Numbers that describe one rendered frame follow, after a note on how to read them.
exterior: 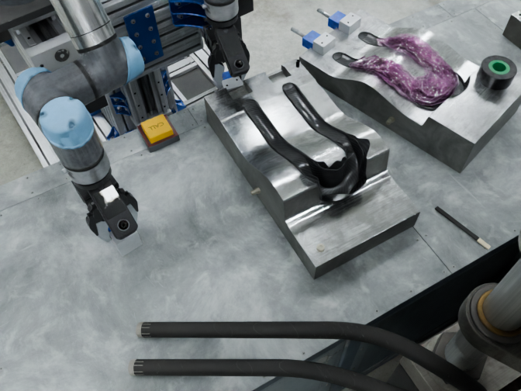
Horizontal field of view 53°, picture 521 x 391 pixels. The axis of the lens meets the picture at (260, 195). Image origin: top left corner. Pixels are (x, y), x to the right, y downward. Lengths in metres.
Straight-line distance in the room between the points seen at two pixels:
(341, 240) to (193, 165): 0.41
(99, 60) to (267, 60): 1.78
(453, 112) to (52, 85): 0.84
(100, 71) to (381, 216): 0.62
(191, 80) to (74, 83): 1.38
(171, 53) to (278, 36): 1.22
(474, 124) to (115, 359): 0.90
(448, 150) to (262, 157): 0.43
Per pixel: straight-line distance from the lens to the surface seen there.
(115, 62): 0.99
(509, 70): 1.36
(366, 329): 0.95
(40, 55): 1.35
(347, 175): 1.16
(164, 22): 1.61
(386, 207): 1.14
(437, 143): 1.29
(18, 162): 2.53
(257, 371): 0.98
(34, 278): 1.22
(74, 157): 0.92
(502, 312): 0.83
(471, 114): 1.29
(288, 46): 2.76
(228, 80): 1.37
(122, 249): 1.15
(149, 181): 1.26
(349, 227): 1.10
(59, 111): 0.89
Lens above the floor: 1.81
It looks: 57 degrees down
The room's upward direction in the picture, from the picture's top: 3 degrees counter-clockwise
